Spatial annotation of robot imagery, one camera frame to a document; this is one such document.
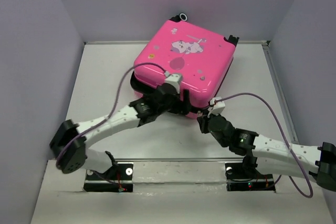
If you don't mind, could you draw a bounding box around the purple cable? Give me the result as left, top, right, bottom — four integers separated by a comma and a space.
222, 92, 313, 198
55, 62, 169, 168

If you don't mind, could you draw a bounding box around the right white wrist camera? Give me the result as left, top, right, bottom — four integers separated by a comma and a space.
208, 98, 225, 117

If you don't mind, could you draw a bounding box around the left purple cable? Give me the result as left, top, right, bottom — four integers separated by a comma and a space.
55, 62, 169, 168

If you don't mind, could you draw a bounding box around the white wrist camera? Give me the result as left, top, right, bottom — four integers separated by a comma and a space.
208, 98, 225, 117
164, 71, 183, 89

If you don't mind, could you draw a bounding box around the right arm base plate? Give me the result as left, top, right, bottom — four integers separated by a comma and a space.
225, 163, 276, 192

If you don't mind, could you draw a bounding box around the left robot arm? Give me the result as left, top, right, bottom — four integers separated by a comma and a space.
49, 83, 191, 179

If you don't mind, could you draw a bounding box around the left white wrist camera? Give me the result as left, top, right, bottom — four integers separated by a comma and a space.
164, 71, 183, 89

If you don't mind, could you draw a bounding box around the pink hard-shell suitcase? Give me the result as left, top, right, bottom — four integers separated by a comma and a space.
130, 13, 239, 119

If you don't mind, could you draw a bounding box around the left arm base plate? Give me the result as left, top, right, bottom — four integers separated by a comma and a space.
83, 162, 134, 193

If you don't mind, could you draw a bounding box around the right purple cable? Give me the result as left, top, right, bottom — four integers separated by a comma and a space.
222, 92, 313, 198

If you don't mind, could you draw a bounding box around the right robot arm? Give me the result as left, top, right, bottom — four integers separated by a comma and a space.
197, 114, 335, 191

